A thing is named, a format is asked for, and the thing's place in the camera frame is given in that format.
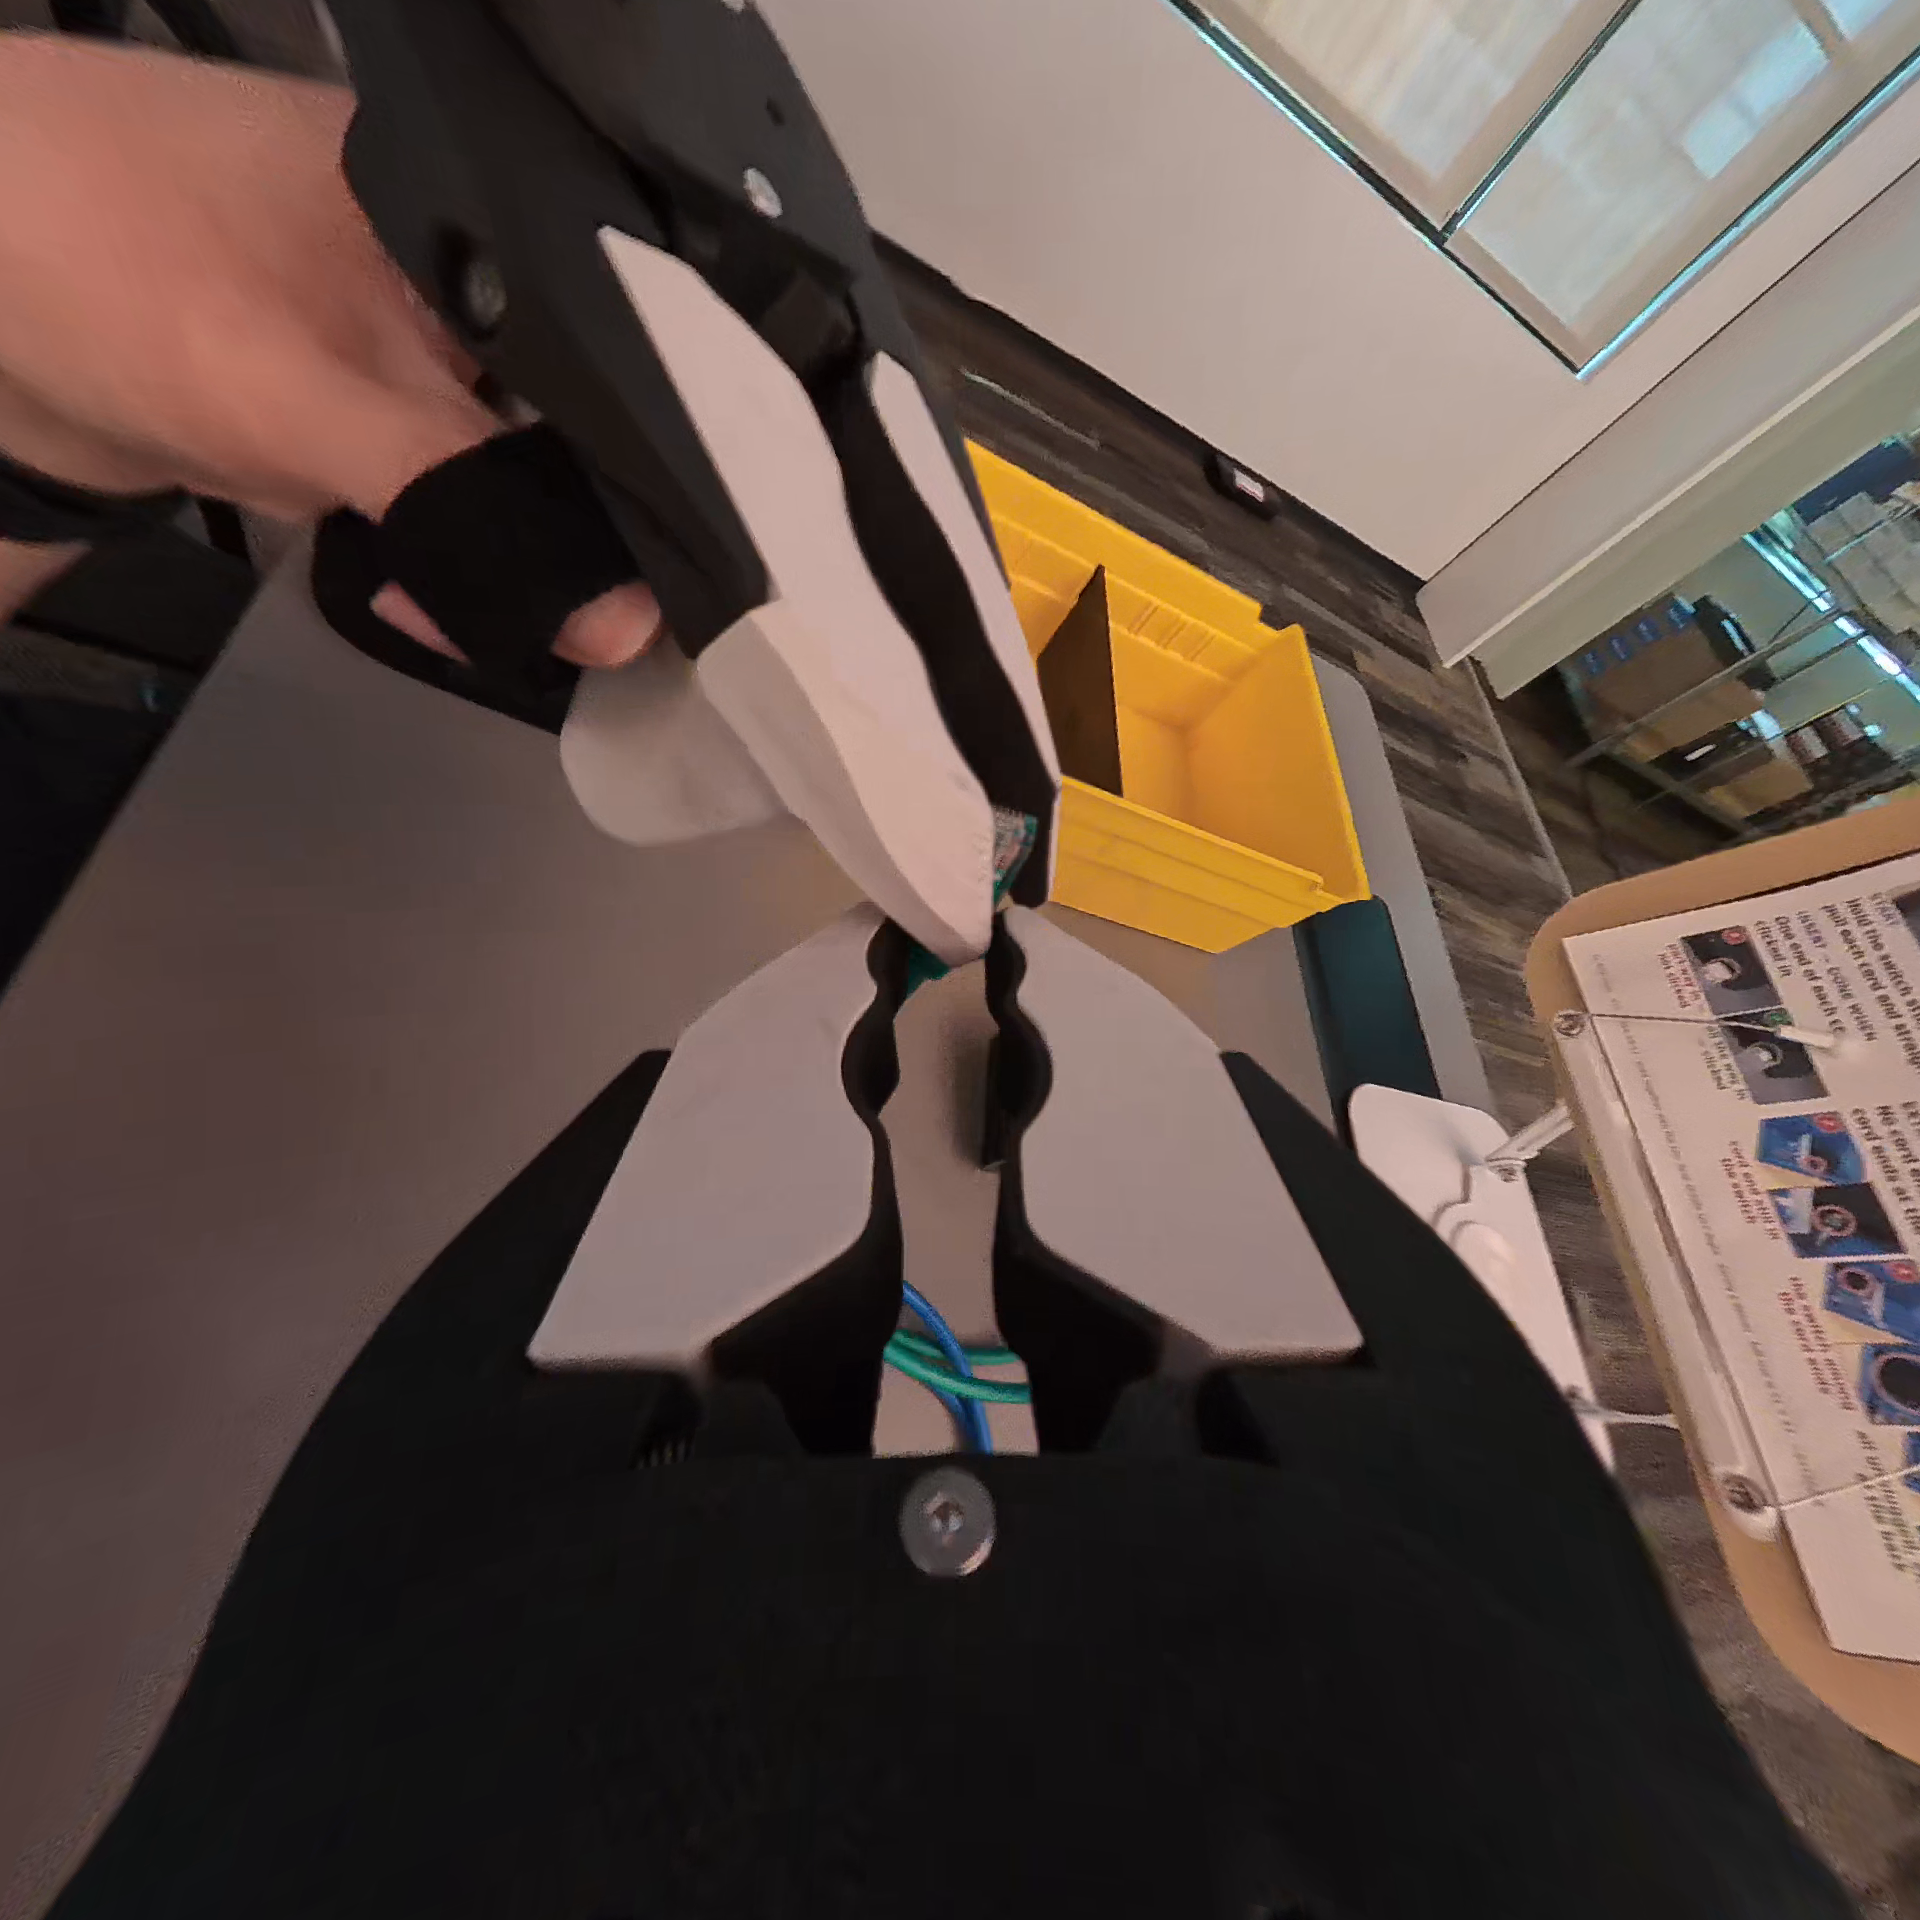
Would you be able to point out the printed instruction sheet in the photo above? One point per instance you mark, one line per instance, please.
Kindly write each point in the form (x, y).
(1725, 1170)

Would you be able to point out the metal storage shelf with boxes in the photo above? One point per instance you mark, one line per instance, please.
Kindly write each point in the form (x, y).
(1725, 691)

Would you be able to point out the white stand base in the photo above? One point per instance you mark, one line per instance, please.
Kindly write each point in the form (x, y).
(1441, 1170)

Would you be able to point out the yellow storage bin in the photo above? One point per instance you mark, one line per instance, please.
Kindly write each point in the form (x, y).
(1201, 750)

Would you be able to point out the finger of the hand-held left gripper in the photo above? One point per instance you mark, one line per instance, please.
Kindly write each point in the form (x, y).
(809, 628)
(961, 555)

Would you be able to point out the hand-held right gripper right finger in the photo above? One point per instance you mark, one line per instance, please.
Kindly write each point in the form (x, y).
(1170, 1184)

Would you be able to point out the black floor outlet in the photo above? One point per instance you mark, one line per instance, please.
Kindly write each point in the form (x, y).
(1241, 482)

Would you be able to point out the person's left hand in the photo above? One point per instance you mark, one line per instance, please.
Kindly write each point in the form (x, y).
(194, 283)

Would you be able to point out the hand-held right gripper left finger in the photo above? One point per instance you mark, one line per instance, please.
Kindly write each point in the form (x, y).
(720, 1184)

